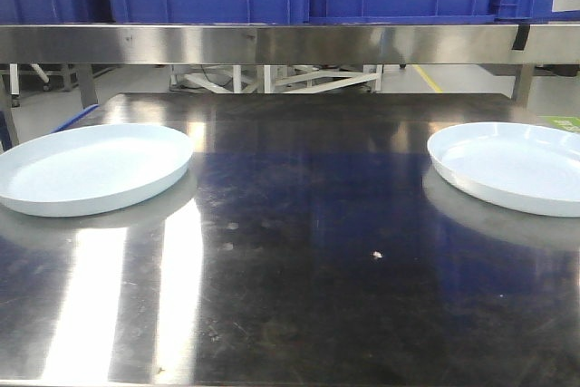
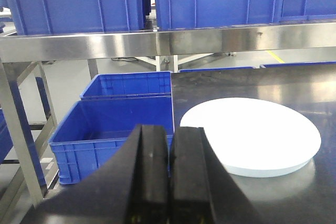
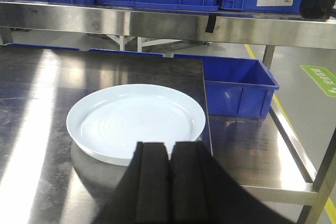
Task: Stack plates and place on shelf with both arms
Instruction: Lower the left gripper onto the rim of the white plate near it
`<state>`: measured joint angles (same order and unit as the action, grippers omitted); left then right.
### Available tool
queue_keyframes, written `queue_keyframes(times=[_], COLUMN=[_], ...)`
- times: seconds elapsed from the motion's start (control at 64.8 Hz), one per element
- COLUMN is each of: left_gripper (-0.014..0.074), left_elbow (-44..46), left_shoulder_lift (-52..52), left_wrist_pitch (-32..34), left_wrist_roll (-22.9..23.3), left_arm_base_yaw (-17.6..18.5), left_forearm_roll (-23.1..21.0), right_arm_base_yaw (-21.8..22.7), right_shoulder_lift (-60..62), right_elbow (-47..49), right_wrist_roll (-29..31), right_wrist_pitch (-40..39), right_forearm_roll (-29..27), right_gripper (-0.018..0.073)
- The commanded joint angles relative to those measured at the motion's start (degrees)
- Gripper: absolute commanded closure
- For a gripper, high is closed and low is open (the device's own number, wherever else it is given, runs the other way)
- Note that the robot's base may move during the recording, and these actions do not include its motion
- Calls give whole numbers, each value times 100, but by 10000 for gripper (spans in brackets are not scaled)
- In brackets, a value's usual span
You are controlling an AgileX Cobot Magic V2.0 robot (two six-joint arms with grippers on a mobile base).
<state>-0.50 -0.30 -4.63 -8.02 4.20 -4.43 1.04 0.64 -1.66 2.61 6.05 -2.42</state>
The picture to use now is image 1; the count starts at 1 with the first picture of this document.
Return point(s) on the black tape strip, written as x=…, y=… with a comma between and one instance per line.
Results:
x=521, y=37

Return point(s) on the white metal frame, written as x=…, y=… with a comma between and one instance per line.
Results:
x=237, y=78

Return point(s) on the pale blue plate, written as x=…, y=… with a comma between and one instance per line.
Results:
x=92, y=170
x=523, y=167

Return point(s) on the blue table edge guard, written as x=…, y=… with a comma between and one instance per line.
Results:
x=75, y=118

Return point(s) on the green floor sign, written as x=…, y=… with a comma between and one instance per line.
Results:
x=565, y=123

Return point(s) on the stainless steel shelf rail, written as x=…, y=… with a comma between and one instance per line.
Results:
x=552, y=43

